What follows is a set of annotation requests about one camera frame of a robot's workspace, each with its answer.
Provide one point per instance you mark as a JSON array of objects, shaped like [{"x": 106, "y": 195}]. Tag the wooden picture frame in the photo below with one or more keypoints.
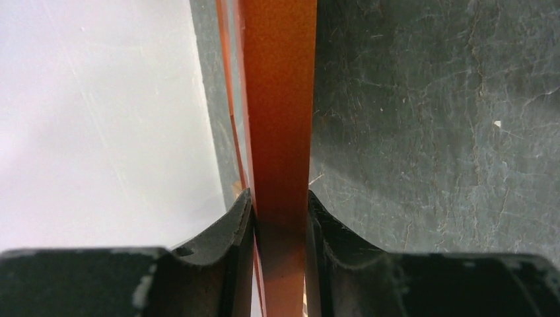
[{"x": 269, "y": 46}]

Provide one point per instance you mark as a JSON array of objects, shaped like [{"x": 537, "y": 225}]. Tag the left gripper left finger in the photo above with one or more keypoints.
[{"x": 209, "y": 275}]

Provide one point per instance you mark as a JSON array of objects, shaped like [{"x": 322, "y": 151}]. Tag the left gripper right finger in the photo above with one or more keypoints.
[{"x": 346, "y": 275}]

